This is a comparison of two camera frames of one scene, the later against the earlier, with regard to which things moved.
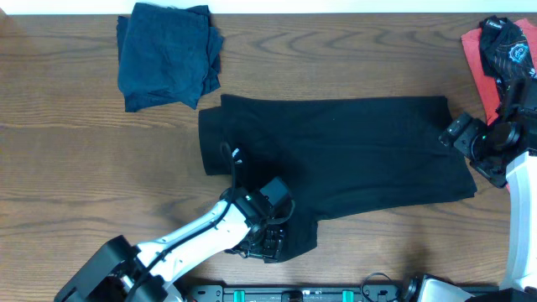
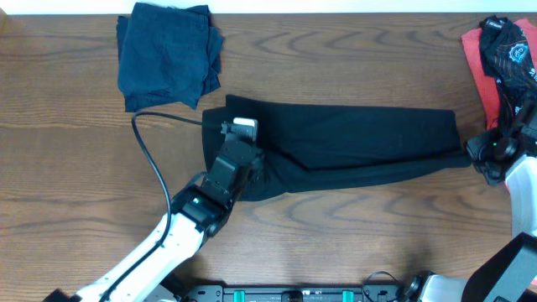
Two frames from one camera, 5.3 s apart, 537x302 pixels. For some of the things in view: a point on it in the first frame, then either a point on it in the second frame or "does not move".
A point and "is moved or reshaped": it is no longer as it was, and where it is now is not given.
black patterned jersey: (506, 55) does not move
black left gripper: (270, 243) -> (239, 150)
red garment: (487, 85) does not move
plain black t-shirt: (335, 153) is moved or reshaped
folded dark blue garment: (167, 55) does not move
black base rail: (317, 294) does not move
